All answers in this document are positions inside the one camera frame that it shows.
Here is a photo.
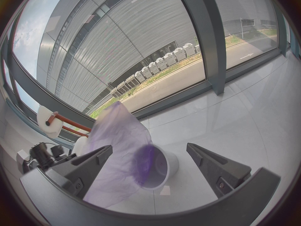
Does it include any white trash bin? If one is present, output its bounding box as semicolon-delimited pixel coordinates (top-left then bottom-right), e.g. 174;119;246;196
134;144;180;191

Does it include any purple plastic bag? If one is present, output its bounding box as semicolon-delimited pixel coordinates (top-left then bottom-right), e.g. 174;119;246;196
83;101;170;209

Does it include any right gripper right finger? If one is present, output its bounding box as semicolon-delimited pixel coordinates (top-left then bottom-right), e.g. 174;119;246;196
186;143;251;199

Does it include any white cushioned wooden chair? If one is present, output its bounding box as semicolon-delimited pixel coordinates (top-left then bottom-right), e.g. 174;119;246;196
36;105;92;156

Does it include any window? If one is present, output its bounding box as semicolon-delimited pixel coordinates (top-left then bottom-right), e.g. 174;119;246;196
2;0;301;150

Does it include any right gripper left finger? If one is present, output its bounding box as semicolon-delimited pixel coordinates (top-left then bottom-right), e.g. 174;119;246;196
62;145;113;199

